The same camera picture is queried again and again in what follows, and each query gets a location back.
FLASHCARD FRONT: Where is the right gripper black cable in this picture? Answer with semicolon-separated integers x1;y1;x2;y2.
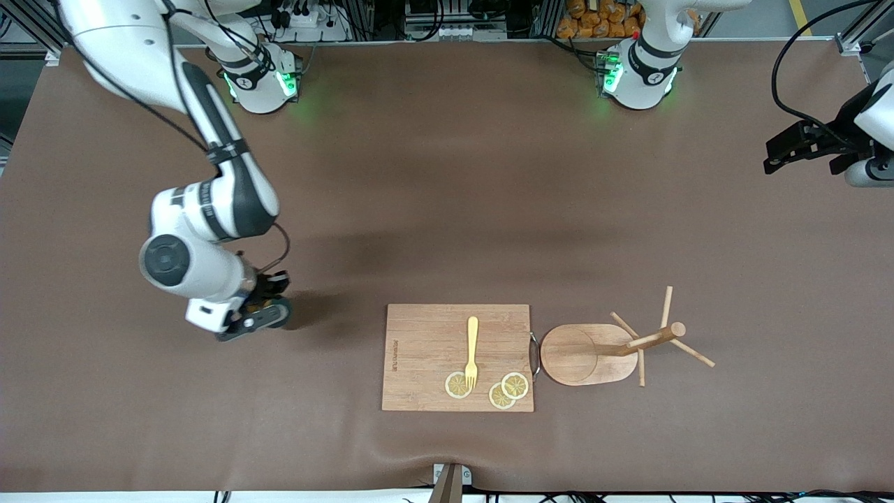
162;0;291;275

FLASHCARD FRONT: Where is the aluminium frame rail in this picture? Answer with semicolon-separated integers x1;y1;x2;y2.
836;7;894;57

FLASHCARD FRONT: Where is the grey camera bracket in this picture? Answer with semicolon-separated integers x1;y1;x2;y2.
427;462;473;503

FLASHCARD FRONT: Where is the yellow plastic fork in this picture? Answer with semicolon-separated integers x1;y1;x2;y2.
464;316;480;391

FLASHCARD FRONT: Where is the orange snack bag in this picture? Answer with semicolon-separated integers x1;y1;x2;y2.
557;0;701;39

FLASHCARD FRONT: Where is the white power strip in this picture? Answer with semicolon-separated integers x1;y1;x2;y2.
433;24;508;41
276;6;350;43

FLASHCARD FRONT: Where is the wooden cutting board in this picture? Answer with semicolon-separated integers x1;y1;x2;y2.
381;303;542;413

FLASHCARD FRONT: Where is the wooden cup rack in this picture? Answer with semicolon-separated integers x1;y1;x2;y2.
540;286;716;388

